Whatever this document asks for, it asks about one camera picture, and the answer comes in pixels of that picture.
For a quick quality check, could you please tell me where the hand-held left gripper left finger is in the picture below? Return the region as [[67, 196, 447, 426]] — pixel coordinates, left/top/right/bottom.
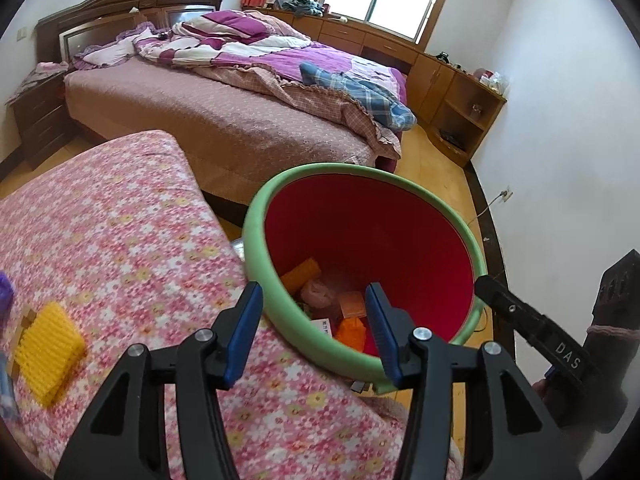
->
[[54, 281, 264, 480]]

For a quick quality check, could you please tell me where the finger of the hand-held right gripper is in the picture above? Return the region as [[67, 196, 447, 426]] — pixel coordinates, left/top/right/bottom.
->
[[474, 275, 546, 342]]

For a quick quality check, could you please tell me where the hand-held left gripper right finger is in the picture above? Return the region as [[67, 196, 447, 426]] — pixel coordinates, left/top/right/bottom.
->
[[364, 282, 583, 480]]

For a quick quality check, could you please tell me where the orange cardboard box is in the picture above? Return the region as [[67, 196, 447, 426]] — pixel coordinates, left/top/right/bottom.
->
[[337, 291, 369, 318]]

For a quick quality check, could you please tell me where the white and blue box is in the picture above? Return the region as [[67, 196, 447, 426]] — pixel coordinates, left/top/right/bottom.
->
[[310, 317, 341, 339]]

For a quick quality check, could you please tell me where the small yellow box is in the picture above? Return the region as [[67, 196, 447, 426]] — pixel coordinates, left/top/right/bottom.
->
[[280, 258, 321, 293]]

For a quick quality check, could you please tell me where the red bin with green rim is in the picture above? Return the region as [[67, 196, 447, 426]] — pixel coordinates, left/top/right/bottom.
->
[[241, 162, 487, 395]]

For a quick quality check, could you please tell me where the person's right forearm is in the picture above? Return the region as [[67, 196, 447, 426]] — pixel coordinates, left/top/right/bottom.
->
[[582, 250, 640, 433]]

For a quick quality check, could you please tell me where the pink crumpled bag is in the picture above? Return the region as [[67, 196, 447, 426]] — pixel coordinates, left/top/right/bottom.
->
[[301, 277, 341, 309]]

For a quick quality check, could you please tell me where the pink fleece cloth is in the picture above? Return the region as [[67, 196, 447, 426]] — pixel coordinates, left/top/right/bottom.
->
[[365, 395, 466, 480]]

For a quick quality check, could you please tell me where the pink floral tablecloth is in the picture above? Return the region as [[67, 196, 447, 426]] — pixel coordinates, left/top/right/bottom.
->
[[0, 130, 451, 480]]

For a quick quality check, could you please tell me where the bed with pink sheet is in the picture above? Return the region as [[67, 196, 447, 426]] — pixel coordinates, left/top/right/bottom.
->
[[64, 10, 418, 201]]

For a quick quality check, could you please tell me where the red and white packet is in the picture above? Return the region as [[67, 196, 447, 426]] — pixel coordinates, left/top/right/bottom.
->
[[475, 67, 506, 93]]

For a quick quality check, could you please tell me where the blue plastic piece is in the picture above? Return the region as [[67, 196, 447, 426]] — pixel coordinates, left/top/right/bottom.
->
[[0, 350, 21, 421]]

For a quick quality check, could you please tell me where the purple plastic bag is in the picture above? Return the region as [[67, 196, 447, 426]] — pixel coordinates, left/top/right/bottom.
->
[[0, 272, 15, 331]]

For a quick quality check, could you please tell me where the wooden window cabinet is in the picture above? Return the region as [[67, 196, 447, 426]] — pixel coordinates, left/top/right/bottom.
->
[[242, 5, 508, 168]]

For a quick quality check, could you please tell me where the blue plaid shirt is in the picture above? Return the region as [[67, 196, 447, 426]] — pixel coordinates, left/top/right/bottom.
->
[[299, 61, 417, 128]]

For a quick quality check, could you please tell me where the purple and white quilt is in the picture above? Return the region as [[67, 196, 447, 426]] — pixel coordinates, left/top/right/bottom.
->
[[132, 10, 418, 146]]

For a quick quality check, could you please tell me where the dark wooden nightstand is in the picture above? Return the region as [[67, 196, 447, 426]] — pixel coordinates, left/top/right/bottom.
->
[[7, 67, 71, 171]]

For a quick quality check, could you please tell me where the frilled purple pillow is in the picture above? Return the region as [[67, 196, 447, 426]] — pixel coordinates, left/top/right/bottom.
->
[[74, 27, 156, 70]]

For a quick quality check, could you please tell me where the pile of blue clothes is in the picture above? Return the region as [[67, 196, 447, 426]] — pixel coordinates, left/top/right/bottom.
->
[[282, 0, 326, 18]]

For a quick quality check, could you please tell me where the dark wooden headboard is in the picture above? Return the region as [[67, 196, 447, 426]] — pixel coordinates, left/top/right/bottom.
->
[[36, 0, 227, 68]]

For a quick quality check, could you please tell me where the white power cable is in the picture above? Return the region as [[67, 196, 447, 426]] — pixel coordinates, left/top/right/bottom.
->
[[465, 194, 506, 231]]

